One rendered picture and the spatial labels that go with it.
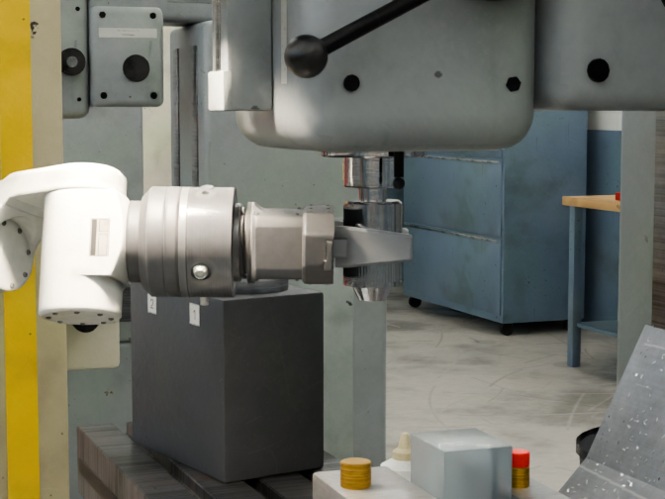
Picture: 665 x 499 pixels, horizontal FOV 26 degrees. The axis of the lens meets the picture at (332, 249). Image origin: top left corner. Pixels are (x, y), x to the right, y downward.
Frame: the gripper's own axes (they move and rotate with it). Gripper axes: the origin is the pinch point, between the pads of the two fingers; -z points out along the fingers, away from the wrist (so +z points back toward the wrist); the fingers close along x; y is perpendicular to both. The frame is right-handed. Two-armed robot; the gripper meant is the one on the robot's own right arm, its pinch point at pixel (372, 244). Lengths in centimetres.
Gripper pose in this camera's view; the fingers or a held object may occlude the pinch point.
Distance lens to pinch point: 115.1
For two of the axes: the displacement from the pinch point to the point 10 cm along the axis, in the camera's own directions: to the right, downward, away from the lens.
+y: -0.1, 10.0, 1.0
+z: -10.0, -0.1, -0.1
